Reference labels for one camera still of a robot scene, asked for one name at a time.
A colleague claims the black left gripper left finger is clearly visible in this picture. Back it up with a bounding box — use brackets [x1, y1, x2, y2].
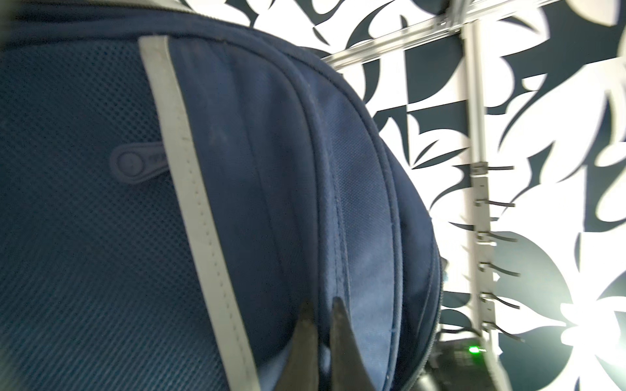
[275, 301, 319, 391]

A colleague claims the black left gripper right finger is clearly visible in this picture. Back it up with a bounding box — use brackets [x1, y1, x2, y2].
[330, 297, 374, 391]

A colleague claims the navy blue student backpack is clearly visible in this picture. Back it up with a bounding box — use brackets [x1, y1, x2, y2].
[1, 1, 443, 390]

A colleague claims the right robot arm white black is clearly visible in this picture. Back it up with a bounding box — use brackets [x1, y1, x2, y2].
[411, 337, 498, 391]

